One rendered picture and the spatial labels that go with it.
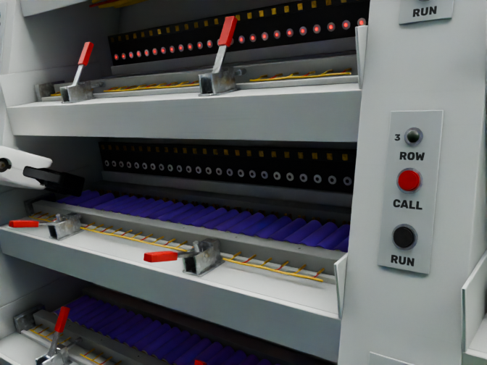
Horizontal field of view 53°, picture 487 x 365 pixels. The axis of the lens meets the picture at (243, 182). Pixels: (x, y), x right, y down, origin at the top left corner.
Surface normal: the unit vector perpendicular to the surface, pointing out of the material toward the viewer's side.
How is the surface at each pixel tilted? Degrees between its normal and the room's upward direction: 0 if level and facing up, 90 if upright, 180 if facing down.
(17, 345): 20
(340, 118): 110
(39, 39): 90
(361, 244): 90
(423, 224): 90
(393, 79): 90
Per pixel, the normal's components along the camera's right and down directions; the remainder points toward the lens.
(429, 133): -0.61, -0.06
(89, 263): -0.61, 0.29
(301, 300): -0.13, -0.95
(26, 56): 0.78, 0.07
